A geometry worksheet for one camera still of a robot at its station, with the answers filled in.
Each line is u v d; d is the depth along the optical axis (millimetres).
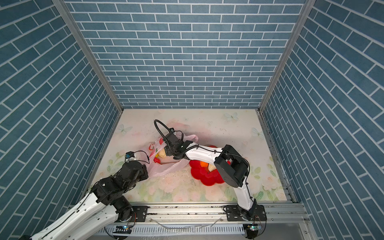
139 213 738
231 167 500
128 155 682
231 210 755
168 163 825
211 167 850
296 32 788
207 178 850
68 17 733
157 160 872
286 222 756
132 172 570
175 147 680
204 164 866
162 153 891
